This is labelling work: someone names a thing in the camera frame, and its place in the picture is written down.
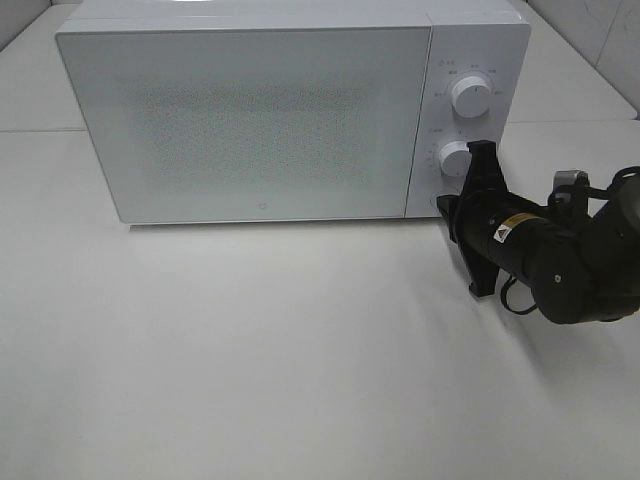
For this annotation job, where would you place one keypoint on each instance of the white upper power knob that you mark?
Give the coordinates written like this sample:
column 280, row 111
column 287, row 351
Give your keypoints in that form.
column 471, row 96

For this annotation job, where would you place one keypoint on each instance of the white microwave door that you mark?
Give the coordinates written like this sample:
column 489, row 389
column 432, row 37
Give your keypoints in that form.
column 244, row 126

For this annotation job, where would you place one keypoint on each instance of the white microwave oven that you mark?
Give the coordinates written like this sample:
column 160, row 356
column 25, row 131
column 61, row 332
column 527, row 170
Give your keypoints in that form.
column 489, row 38

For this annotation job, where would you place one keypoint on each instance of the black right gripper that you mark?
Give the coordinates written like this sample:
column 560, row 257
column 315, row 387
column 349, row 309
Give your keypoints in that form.
column 487, row 222

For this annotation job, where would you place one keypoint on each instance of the white timer knob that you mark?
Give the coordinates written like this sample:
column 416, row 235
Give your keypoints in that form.
column 455, row 159

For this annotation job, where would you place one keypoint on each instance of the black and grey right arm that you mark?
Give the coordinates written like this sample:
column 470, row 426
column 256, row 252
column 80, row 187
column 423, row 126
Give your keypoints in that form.
column 578, row 254

